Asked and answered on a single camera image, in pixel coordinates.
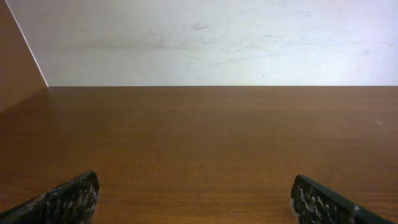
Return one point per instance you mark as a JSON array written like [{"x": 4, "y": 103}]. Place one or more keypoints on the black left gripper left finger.
[{"x": 73, "y": 201}]

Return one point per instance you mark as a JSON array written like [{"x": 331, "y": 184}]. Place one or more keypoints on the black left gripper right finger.
[{"x": 314, "y": 203}]

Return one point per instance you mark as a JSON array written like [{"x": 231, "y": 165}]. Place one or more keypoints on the brown side panel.
[{"x": 21, "y": 77}]

